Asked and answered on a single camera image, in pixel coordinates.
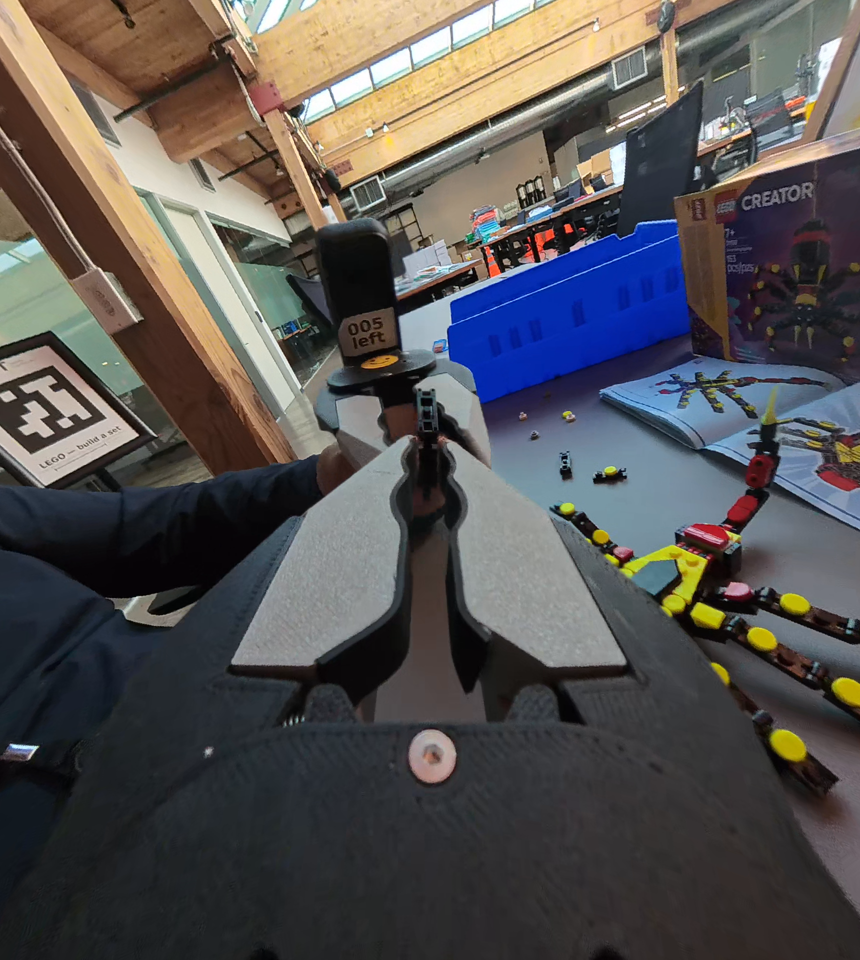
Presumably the open instruction booklet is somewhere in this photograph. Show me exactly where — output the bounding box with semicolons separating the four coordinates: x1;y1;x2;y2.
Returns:
707;375;860;556

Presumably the black framed tag sign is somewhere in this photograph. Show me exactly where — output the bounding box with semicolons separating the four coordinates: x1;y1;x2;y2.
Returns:
0;330;158;491

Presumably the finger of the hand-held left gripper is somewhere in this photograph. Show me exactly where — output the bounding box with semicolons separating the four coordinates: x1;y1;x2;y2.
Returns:
430;375;493;466
335;391;395;471

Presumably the black mesh office chair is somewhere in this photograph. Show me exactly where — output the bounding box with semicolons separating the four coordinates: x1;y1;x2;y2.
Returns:
615;80;706;240

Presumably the wooden support post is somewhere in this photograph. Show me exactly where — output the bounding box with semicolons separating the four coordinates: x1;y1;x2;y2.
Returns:
0;0;298;475

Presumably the grey wall switch box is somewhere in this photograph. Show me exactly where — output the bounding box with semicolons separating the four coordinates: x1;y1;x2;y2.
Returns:
70;267;145;334

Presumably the person's left forearm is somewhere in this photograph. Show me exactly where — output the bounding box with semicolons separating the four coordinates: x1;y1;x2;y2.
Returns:
0;456;326;601

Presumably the black red lego limb piece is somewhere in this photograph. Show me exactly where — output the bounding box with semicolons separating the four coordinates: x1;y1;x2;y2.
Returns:
413;385;448;513

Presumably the person's left hand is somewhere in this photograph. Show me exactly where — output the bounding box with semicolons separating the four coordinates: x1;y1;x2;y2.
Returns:
316;442;361;497

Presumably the metal air duct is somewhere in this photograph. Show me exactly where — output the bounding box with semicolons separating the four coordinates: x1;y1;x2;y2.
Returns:
340;43;701;205

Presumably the blue plastic bin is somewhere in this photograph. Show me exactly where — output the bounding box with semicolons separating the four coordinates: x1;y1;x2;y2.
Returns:
447;219;694;405

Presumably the yellow red lego spider model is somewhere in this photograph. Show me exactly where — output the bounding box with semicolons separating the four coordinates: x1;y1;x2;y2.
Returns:
550;385;860;798

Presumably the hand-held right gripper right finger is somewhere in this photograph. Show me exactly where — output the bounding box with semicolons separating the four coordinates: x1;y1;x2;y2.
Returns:
441;442;630;695

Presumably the person's dark blue torso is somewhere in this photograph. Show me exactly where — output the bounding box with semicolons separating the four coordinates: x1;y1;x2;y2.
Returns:
0;540;240;960

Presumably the purple lego set box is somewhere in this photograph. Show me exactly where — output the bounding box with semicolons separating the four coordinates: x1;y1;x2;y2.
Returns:
673;138;860;385

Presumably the black badge reel lanyard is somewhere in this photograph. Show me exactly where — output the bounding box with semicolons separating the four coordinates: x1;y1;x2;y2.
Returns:
0;723;92;789

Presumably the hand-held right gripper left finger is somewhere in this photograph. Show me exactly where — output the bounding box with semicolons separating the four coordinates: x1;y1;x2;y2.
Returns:
231;435;412;702

